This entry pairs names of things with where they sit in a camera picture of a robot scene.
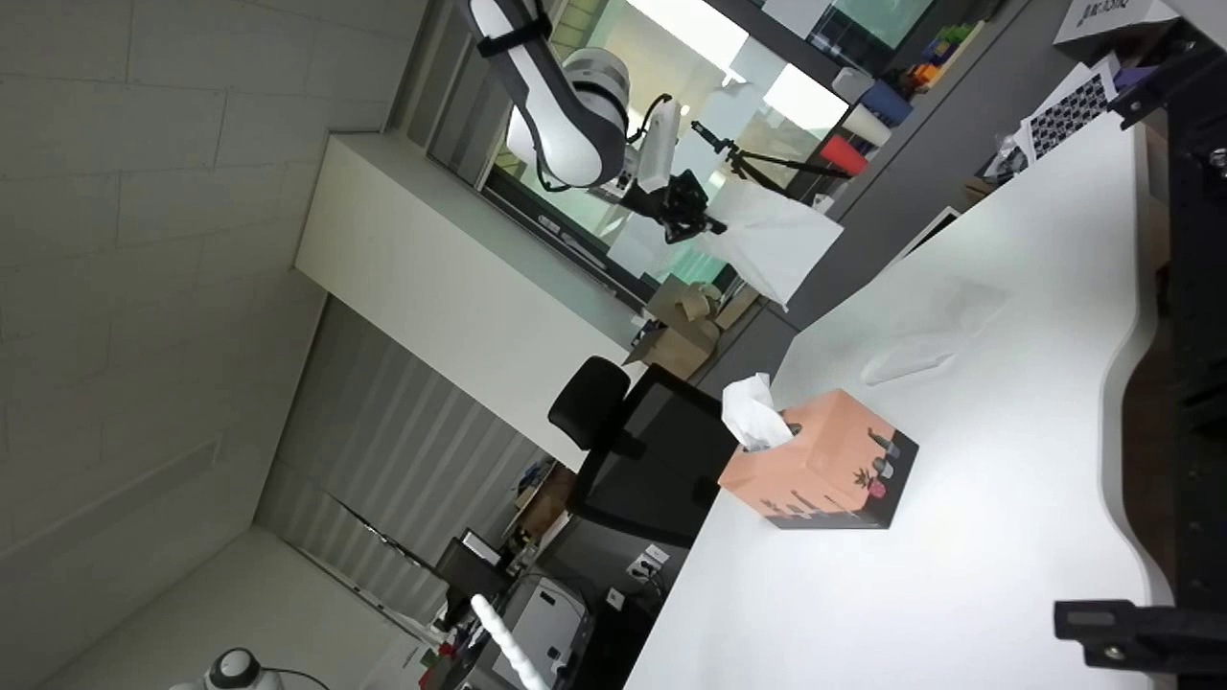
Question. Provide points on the next white tissue in box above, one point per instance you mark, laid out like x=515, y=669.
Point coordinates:
x=750, y=416

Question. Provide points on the black white patterned box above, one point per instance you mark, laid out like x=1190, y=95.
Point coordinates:
x=1067, y=110

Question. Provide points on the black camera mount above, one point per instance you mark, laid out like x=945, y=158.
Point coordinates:
x=1143, y=638

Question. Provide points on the orange tissue box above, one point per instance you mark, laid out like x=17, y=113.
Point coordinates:
x=840, y=470

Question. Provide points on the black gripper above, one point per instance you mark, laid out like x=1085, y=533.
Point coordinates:
x=680, y=208

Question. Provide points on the black office chair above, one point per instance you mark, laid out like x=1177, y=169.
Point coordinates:
x=652, y=450

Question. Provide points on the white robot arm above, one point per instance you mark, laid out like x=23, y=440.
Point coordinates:
x=578, y=119

